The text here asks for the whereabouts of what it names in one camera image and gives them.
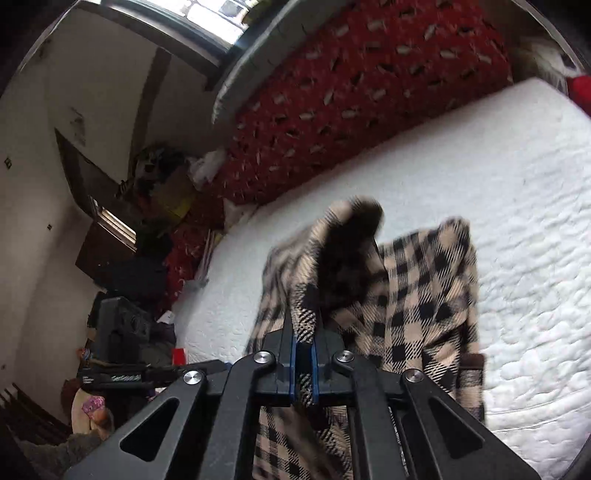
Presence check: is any white quilted mattress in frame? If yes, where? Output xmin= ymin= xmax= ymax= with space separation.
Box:
xmin=173 ymin=76 xmax=591 ymax=444

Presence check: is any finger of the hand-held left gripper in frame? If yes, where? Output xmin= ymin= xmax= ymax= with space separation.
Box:
xmin=148 ymin=360 xmax=232 ymax=384

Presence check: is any dark wooden slatted frame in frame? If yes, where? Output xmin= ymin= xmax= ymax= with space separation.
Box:
xmin=0 ymin=383 xmax=70 ymax=446

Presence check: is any black bag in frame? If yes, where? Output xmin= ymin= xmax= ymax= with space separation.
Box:
xmin=106 ymin=258 xmax=167 ymax=305

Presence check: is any dark wooden cabinet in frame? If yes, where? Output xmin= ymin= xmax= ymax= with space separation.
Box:
xmin=55 ymin=129 xmax=139 ymax=278

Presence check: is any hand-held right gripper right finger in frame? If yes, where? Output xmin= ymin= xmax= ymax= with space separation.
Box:
xmin=311 ymin=309 xmax=541 ymax=480

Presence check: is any beige black checked coat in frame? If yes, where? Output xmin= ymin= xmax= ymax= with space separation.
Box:
xmin=247 ymin=196 xmax=488 ymax=480

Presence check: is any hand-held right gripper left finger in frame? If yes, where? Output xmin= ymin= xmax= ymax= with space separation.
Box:
xmin=62 ymin=309 xmax=296 ymax=480

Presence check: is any pile of bags and toys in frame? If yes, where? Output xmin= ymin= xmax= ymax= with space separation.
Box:
xmin=131 ymin=143 xmax=227 ymax=222

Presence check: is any person's left hand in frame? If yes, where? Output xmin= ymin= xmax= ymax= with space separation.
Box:
xmin=71 ymin=388 xmax=115 ymax=435

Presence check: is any grey cushion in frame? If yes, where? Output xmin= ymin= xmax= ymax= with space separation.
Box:
xmin=212 ymin=0 xmax=301 ymax=123

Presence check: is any red cloth item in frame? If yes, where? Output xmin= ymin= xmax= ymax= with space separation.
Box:
xmin=566 ymin=76 xmax=591 ymax=116

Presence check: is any white soft toy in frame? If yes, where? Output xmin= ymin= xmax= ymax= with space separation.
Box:
xmin=512 ymin=37 xmax=578 ymax=93

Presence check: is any red patterned blanket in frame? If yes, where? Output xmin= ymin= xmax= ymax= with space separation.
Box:
xmin=159 ymin=0 xmax=514 ymax=319

